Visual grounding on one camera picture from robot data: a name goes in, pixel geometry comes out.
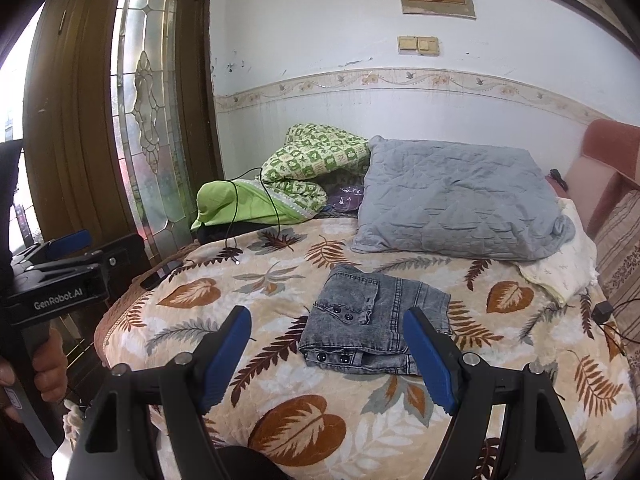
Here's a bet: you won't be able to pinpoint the purple patterned cloth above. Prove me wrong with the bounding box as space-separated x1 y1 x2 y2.
325 182 368 213

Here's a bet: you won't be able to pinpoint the thin black cable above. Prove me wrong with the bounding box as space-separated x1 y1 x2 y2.
222 166 281 266

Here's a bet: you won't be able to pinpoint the grey quilted pillow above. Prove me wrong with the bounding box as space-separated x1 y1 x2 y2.
350 135 577 262

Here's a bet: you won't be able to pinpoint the black phone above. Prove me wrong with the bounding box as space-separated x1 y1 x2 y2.
140 260 183 291

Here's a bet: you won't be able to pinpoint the pink sofa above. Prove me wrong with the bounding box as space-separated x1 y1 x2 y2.
562 119 640 233

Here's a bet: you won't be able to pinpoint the blue denim pants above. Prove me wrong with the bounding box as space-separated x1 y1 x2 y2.
297 264 453 377

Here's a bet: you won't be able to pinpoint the wooden door with stained glass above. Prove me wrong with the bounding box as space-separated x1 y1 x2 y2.
22 0 223 271

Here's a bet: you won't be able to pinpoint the leaf-print blanket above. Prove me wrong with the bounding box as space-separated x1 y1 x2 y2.
95 217 638 480

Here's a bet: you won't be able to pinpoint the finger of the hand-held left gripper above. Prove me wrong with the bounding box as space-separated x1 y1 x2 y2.
39 229 94 257
85 232 144 272

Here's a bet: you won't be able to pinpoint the white crumpled cloth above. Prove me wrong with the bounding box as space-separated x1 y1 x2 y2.
517 197 600 306

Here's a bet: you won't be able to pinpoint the striped beige cushion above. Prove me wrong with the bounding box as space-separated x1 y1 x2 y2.
595 187 640 361

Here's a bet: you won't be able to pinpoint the beige light switch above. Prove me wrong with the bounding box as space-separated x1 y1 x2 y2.
397 35 441 56

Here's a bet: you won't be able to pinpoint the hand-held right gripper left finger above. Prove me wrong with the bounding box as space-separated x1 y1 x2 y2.
65 305 253 480

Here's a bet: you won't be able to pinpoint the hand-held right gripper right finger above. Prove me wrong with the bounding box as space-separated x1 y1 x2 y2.
402 306 586 480

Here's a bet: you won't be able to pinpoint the green patterned quilt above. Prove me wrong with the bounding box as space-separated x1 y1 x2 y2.
255 122 372 223

